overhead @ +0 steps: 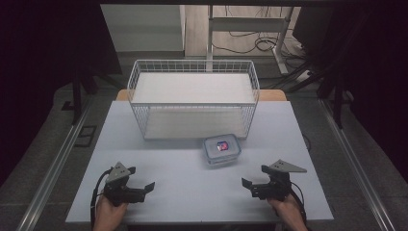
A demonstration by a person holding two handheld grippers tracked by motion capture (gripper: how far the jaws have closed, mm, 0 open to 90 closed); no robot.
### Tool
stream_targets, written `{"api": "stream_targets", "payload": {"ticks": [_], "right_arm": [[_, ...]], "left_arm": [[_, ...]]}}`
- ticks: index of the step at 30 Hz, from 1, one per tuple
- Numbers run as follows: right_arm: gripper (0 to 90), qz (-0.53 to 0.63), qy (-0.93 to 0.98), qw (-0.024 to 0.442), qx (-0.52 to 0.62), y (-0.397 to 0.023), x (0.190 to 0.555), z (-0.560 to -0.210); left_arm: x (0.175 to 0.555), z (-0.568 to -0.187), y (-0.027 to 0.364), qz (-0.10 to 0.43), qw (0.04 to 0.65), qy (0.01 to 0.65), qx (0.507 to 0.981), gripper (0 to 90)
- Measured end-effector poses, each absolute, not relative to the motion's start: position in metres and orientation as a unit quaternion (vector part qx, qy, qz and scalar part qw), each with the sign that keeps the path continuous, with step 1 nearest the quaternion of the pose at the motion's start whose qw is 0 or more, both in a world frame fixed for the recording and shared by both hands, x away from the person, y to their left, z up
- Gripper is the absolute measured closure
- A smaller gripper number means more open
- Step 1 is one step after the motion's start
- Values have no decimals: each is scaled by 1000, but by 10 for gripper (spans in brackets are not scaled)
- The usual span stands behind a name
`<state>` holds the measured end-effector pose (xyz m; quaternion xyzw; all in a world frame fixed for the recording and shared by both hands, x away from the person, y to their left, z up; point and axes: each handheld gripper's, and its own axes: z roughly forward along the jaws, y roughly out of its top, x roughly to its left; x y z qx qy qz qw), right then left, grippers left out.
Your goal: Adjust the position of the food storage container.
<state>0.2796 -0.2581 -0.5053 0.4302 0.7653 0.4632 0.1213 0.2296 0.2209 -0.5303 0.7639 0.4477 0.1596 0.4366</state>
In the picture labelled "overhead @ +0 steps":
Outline black floor cables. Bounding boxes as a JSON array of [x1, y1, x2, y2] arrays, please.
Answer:
[[212, 5, 311, 56]]

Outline white cabinet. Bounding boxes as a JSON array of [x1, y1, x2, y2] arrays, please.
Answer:
[[100, 4, 187, 53]]

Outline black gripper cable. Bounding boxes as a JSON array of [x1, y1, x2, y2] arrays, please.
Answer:
[[289, 181, 308, 225], [89, 167, 113, 230]]

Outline white wire basket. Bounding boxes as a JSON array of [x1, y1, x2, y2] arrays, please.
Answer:
[[126, 59, 261, 141]]

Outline person's right hand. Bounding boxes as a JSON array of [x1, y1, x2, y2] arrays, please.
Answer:
[[268, 193, 309, 231]]

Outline wooden table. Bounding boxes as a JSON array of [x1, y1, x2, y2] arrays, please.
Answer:
[[115, 89, 288, 102]]

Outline person's left hand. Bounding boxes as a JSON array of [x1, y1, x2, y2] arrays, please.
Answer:
[[92, 194, 129, 231]]

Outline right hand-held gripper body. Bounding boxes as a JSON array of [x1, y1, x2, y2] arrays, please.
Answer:
[[250, 159, 308, 202]]

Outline dark curtain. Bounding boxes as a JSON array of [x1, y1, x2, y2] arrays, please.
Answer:
[[0, 0, 123, 189], [292, 0, 408, 185]]

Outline white metal desk frame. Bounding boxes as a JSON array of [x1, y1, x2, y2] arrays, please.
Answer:
[[206, 4, 294, 76]]

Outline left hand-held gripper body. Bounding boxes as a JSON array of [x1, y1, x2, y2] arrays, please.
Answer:
[[103, 162, 146, 207]]

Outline black metal stand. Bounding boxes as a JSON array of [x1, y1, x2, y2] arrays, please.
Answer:
[[60, 62, 124, 127], [266, 47, 355, 130]]

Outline black floor plate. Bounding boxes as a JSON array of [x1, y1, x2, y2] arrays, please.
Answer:
[[73, 124, 97, 148]]

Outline aluminium floor rail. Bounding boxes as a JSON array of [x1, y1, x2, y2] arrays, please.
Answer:
[[317, 97, 397, 231], [15, 95, 94, 231]]

